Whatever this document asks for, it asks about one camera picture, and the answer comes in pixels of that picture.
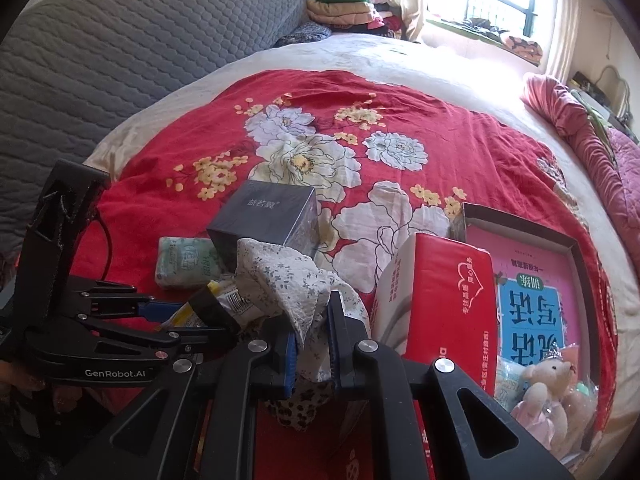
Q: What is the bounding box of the red floral blanket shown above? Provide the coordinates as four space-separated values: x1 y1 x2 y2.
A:
15 69 618 480

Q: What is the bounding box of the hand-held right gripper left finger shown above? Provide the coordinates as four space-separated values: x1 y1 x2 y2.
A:
65 327 301 480

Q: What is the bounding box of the stack of folded clothes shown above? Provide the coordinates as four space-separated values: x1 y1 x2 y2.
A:
305 0 403 38

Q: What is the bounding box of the black cable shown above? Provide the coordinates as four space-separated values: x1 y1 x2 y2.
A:
92 212 112 283

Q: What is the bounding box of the white curved frame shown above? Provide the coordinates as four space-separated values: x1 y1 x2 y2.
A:
597 65 632 121

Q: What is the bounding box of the green cloth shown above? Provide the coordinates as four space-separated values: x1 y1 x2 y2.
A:
570 87 612 127

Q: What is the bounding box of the person's left hand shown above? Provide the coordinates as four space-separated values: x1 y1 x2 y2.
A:
0 360 81 413

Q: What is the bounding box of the pink quilt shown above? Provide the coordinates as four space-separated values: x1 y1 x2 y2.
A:
520 72 640 256

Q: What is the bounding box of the cream curtain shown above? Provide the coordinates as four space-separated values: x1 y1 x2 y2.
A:
542 0 583 86
400 0 430 43

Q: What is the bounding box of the pink book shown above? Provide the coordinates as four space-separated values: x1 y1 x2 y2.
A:
465 225 586 376

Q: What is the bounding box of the red tissue pack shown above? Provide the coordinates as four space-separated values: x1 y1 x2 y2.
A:
370 232 498 396

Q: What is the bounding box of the shallow dark cardboard box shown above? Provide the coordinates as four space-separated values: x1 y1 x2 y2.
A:
450 202 602 453

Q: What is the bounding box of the teddy bear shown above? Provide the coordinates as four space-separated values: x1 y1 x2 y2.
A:
510 357 583 451

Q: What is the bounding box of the white floral cloth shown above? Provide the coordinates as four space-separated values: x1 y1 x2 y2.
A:
220 237 371 386

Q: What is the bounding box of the grey quilted headboard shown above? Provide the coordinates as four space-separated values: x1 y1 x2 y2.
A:
0 0 308 241

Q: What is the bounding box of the yellow snack packet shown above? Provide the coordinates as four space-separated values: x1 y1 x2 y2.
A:
160 280 242 333

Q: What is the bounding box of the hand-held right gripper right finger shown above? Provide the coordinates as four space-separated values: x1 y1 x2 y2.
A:
324 290 576 480

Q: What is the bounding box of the leopard print cloth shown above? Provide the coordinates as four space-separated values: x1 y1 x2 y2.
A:
262 380 337 433

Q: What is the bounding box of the bed with cream sheet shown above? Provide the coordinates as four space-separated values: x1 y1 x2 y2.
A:
82 32 640 461

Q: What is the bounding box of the folded floral blanket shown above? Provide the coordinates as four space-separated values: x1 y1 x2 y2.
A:
502 34 543 66

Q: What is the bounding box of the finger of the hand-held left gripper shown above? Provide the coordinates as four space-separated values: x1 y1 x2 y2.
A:
95 287 242 361
67 285 187 322

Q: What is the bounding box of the dark grey box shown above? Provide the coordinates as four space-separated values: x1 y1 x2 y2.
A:
206 180 321 271

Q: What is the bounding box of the dark patterned pillow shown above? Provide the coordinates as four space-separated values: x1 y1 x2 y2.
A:
275 21 332 47

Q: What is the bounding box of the dresser with small items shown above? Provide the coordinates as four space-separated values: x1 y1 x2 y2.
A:
570 71 640 136

